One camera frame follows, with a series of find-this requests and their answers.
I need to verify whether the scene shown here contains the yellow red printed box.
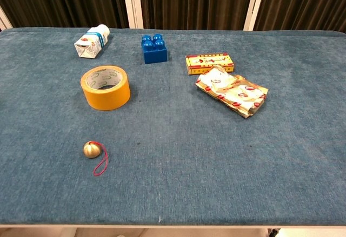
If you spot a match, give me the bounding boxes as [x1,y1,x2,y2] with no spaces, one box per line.
[185,52,235,76]

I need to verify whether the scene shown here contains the dark brown curtain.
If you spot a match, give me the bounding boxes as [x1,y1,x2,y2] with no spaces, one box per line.
[254,0,346,33]
[0,0,129,29]
[138,0,256,31]

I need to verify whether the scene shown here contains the small golden bell red string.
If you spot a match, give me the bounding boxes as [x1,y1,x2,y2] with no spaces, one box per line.
[83,140,109,177]

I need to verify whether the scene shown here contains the blue velvet tablecloth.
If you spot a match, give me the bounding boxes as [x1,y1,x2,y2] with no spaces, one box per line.
[0,26,346,226]

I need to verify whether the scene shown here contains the white frame post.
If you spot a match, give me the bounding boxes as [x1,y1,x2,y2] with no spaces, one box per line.
[121,0,144,29]
[243,0,268,31]
[0,6,13,31]

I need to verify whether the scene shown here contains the white milk carton blue stripe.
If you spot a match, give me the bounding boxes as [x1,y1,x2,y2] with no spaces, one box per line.
[74,24,110,59]

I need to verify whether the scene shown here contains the blue toy building block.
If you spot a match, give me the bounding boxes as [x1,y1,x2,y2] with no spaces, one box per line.
[141,33,168,65]

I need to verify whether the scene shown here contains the crumpled white red snack wrapper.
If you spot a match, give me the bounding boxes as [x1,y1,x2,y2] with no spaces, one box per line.
[195,65,269,119]

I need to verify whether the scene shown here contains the yellow tape roll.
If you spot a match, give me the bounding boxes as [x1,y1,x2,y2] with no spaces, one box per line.
[80,65,131,111]

